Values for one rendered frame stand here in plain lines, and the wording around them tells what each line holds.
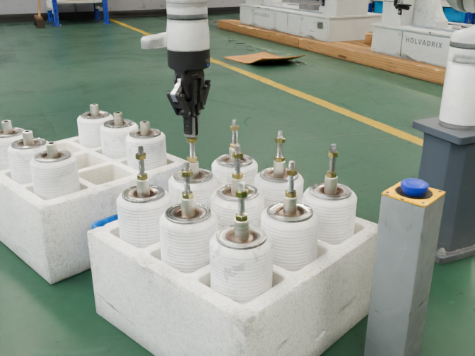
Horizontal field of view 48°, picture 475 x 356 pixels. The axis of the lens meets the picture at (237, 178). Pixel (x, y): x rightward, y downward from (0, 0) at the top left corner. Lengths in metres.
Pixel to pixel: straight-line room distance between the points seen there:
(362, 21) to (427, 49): 1.09
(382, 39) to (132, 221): 3.00
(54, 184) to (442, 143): 0.83
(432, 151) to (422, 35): 2.26
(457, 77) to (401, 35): 2.40
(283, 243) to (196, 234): 0.14
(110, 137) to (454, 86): 0.81
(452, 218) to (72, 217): 0.83
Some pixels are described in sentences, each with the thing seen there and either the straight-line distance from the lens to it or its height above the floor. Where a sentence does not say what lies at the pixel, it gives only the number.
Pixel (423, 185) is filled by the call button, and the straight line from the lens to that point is 0.83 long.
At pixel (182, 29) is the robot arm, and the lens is 0.93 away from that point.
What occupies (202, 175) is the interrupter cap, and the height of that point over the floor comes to 0.25.
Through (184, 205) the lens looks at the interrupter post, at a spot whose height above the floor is 0.27.
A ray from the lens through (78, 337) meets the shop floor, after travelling 1.05.
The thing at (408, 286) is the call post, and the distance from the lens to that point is 0.86.
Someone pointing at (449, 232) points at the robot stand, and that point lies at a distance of 1.30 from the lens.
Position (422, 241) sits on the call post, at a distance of 0.83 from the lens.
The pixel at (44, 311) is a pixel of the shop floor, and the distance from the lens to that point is 1.14.
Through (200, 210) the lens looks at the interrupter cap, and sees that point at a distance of 0.88.
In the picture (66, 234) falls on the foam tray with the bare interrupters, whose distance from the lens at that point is 1.18.
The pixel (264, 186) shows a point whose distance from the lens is 1.00.
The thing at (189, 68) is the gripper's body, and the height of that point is 0.47.
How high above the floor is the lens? 0.63
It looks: 22 degrees down
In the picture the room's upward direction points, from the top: straight up
